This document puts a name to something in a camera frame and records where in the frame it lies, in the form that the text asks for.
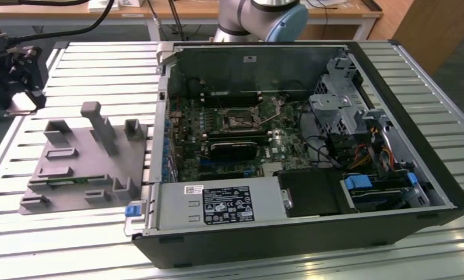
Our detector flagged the small silver heatsink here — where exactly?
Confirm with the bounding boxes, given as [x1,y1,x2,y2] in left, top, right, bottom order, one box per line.
[263,163,287,176]

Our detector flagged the white box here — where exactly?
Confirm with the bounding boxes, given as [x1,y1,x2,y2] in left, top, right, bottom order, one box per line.
[87,0,122,12]

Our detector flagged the black open PC case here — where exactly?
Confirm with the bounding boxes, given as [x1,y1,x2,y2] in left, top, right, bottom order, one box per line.
[131,40,464,270]

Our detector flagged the grey plastic parts rack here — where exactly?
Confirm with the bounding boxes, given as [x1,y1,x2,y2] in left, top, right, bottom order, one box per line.
[18,101,156,216]

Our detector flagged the green motherboard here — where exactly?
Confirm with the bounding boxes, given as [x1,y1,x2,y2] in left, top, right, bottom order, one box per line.
[164,93,315,182]

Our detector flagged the CPU socket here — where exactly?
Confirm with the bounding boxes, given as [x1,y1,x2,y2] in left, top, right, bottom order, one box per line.
[221,107,263,132]

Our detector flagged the blue case latch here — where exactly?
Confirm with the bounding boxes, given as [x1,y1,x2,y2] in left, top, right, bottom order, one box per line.
[124,205,144,218]

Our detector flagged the blue disk carrier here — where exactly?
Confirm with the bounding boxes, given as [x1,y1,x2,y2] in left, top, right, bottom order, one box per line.
[341,173,373,193]

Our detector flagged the coloured power wires bundle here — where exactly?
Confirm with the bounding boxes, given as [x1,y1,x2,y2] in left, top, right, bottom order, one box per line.
[348,144,397,170]

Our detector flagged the CPU with silver top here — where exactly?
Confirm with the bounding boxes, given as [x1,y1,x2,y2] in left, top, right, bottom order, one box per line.
[8,92,39,116]

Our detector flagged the thick black hose cable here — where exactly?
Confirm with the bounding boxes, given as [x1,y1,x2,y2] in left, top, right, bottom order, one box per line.
[6,0,118,45]

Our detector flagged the metal socket cover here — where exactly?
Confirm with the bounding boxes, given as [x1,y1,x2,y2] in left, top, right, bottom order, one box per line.
[261,94,292,125]

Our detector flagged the brown wooden cabinet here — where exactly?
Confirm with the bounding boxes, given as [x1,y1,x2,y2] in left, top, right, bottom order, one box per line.
[391,0,464,75]

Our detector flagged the green RAM stick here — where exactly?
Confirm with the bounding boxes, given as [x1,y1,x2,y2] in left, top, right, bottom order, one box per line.
[47,177,90,186]

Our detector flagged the black RAM slots bank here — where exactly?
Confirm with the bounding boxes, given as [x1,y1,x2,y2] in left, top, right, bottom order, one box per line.
[205,131,271,144]
[199,92,257,108]

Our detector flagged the black plastic shroud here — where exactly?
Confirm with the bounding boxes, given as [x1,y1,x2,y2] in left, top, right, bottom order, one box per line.
[276,168,353,218]

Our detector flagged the wooden desk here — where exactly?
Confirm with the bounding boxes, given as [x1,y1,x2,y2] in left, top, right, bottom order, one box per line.
[0,0,384,42]

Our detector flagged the silver metal disk cage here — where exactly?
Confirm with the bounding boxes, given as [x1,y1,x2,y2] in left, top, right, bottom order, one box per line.
[308,57,373,135]

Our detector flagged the black graphics card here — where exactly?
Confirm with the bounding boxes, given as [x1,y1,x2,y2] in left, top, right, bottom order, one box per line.
[207,141,259,160]

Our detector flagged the silver power supply unit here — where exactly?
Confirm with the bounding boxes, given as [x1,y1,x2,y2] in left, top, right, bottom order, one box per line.
[152,180,288,232]

